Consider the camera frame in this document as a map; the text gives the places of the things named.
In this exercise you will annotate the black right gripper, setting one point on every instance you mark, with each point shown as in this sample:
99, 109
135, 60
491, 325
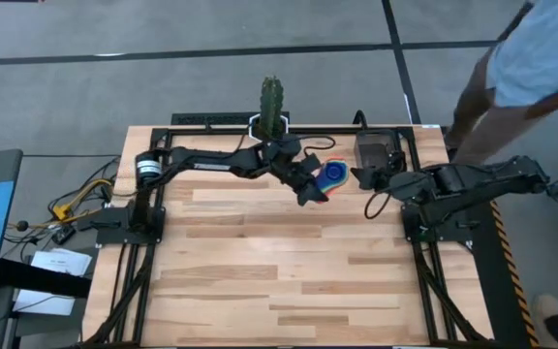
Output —
395, 180

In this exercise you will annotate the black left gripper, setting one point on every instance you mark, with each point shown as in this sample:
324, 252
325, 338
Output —
296, 172

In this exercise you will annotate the teal measuring cup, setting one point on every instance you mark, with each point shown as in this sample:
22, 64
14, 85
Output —
330, 186

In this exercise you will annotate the pink measuring cup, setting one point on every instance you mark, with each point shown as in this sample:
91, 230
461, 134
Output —
322, 199

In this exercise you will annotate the yellow measuring cup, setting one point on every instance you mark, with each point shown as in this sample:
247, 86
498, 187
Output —
341, 188

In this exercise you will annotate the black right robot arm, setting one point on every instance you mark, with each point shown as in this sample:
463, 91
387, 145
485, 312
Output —
482, 181

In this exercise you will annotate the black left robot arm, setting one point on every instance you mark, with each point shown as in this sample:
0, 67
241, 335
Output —
211, 162

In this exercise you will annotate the grey plastic basket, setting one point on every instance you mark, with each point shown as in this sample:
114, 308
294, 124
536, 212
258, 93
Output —
373, 145

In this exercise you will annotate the green cactus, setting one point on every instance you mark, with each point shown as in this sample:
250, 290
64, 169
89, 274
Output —
271, 104

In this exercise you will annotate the small black device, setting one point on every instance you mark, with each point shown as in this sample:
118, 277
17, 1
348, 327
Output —
63, 235

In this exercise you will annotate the white paper sheet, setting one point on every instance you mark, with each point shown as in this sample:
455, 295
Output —
61, 262
41, 303

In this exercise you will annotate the black board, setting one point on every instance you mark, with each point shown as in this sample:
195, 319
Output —
41, 283

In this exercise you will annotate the black ball knob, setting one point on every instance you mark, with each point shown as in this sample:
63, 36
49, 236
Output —
22, 226

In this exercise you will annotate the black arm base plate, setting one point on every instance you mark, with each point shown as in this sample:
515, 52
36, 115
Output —
114, 237
453, 235

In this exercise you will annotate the black table frame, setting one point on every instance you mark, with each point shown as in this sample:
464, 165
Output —
211, 130

